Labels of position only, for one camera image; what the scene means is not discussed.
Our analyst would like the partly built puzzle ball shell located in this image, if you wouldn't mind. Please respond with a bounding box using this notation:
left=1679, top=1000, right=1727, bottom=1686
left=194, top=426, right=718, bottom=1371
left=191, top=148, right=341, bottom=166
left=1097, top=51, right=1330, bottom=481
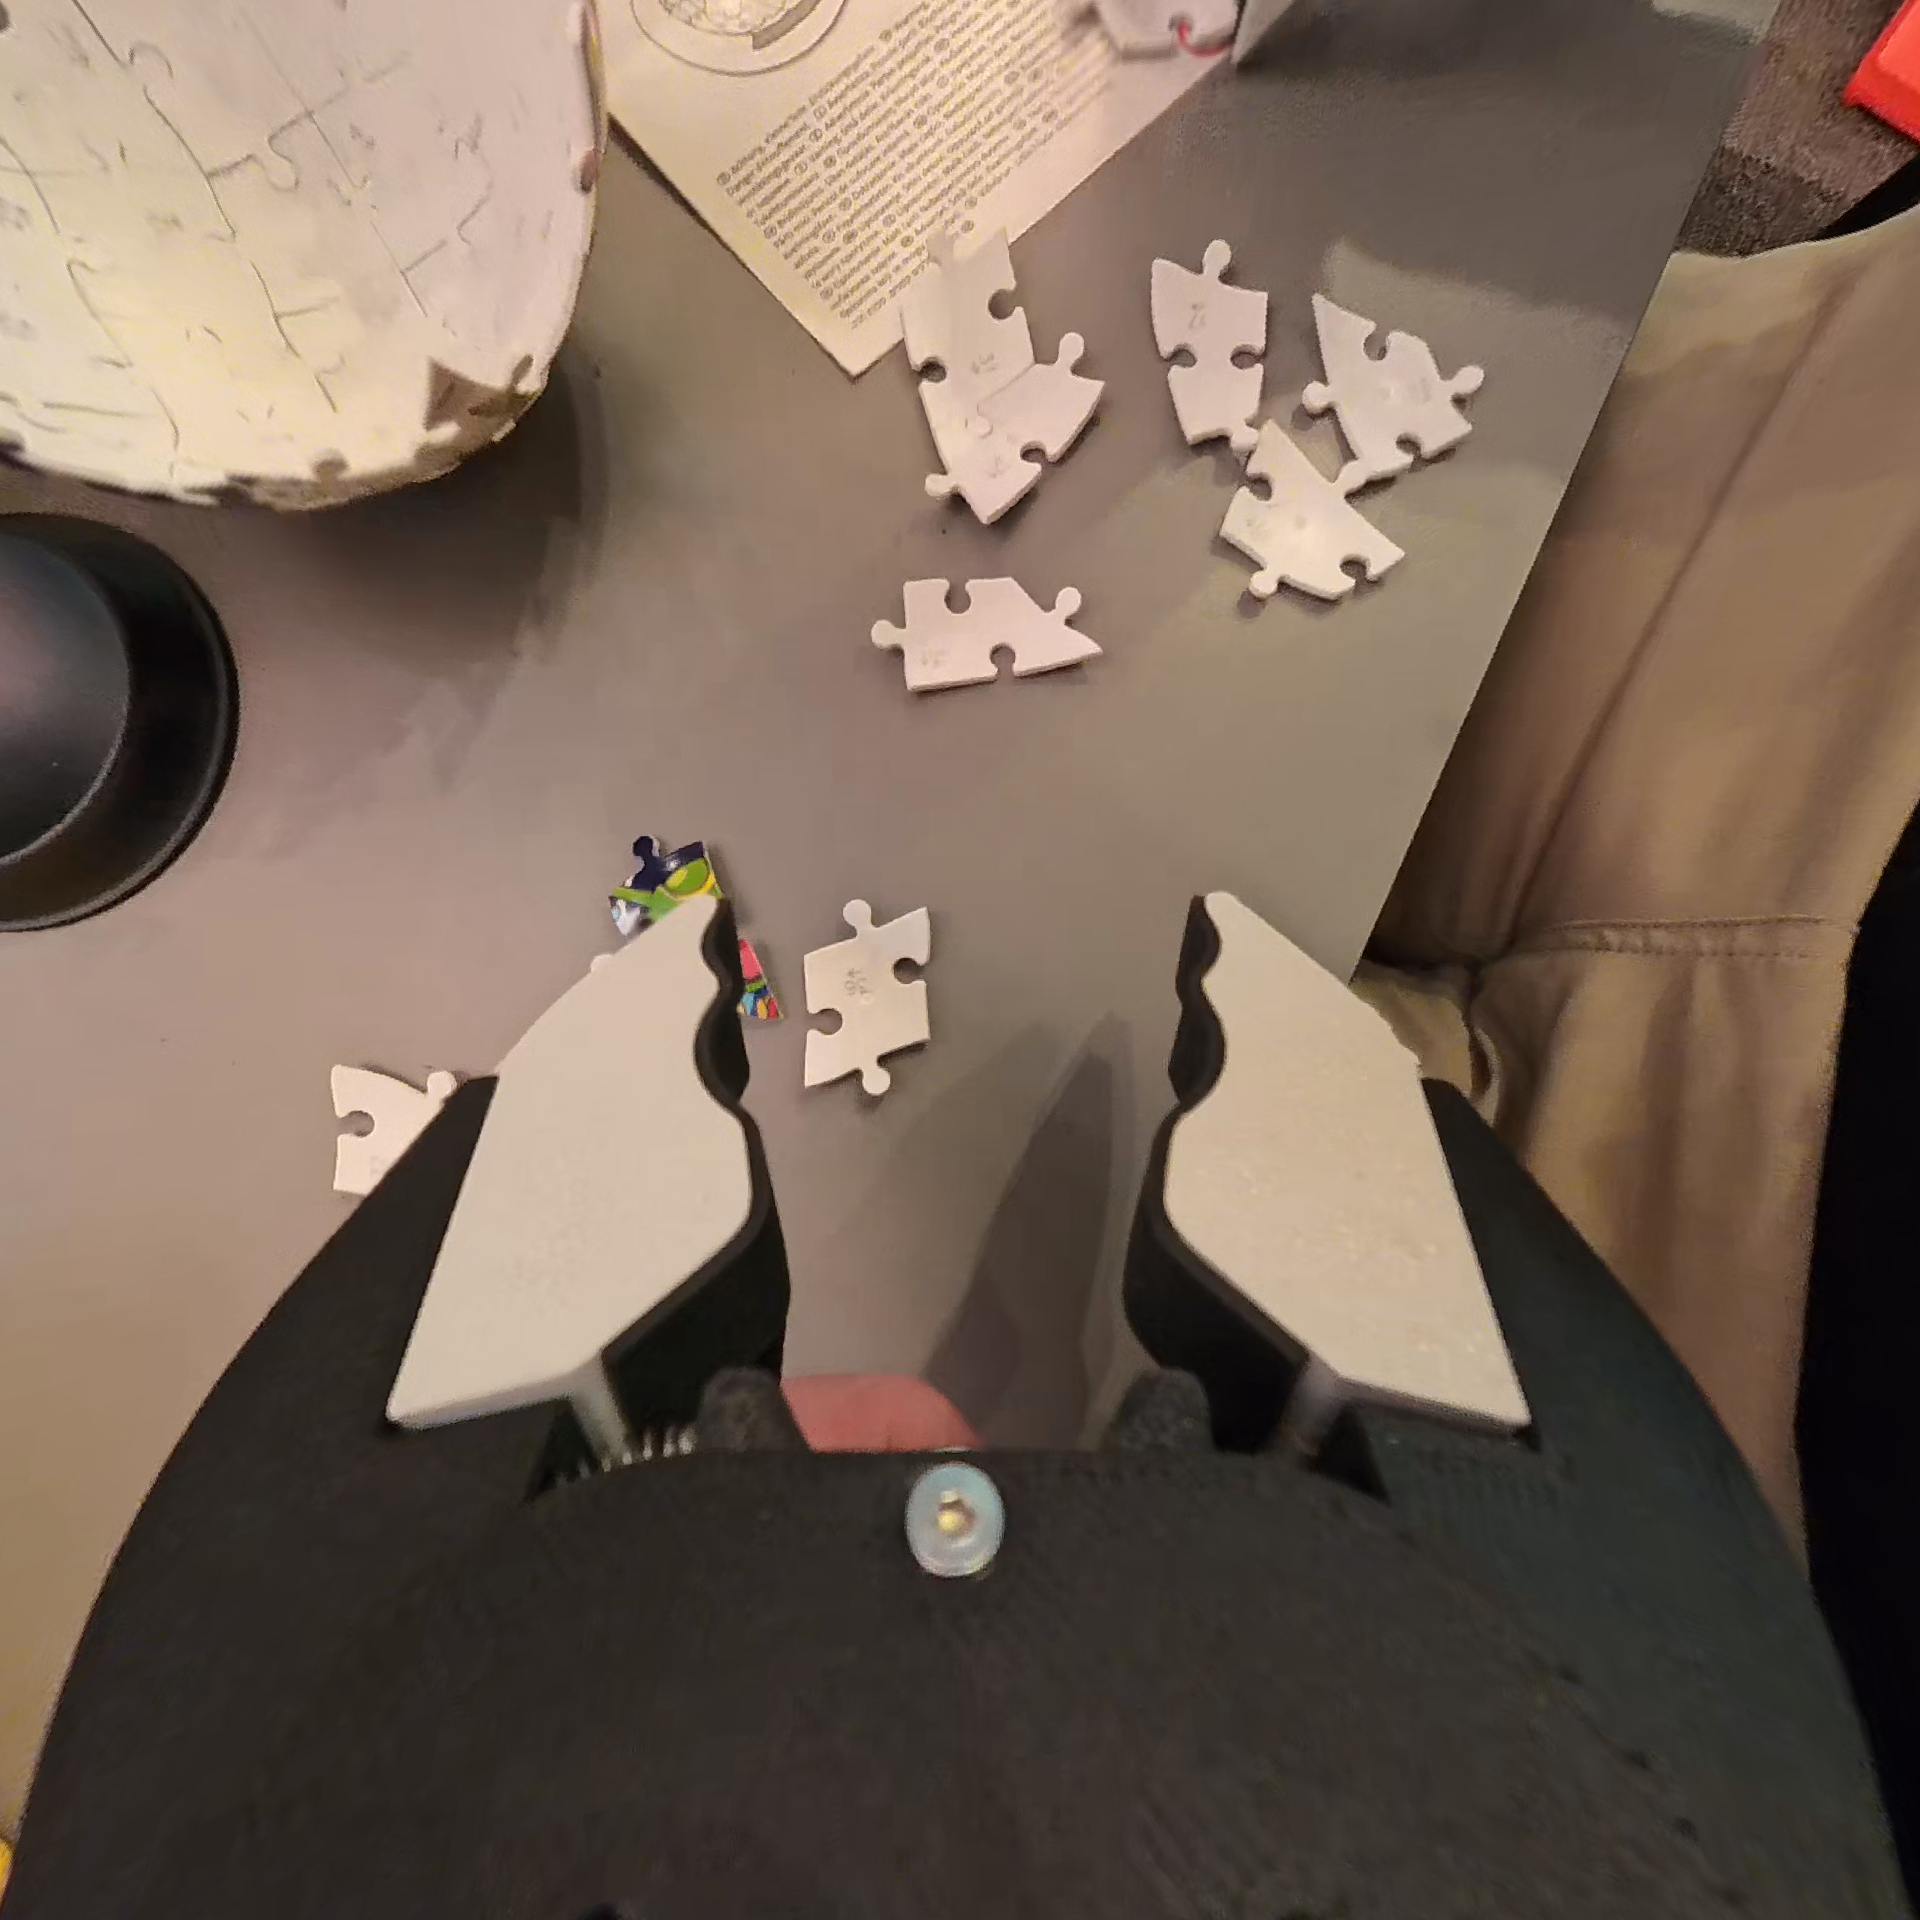
left=0, top=0, right=605, bottom=511

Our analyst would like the green colourful puzzle piece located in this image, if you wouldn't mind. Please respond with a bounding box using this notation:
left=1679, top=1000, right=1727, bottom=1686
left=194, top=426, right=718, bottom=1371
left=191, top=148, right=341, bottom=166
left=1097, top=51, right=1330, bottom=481
left=608, top=832, right=782, bottom=1025

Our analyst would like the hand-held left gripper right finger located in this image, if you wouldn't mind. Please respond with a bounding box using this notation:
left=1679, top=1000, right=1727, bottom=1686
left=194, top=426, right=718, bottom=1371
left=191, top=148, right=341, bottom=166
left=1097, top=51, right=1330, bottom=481
left=1124, top=888, right=1534, bottom=1454

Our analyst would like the black puzzle ball stand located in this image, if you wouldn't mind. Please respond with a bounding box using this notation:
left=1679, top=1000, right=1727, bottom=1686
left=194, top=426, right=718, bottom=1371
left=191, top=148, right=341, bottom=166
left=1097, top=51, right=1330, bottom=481
left=0, top=511, right=242, bottom=929

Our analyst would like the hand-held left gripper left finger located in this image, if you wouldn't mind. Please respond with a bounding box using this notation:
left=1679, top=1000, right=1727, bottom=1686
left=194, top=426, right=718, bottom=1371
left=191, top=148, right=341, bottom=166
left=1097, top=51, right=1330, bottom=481
left=386, top=896, right=794, bottom=1432

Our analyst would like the white instruction leaflet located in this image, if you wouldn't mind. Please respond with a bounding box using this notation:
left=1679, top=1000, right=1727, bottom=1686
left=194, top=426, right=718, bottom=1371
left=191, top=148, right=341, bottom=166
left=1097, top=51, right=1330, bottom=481
left=599, top=0, right=1292, bottom=375

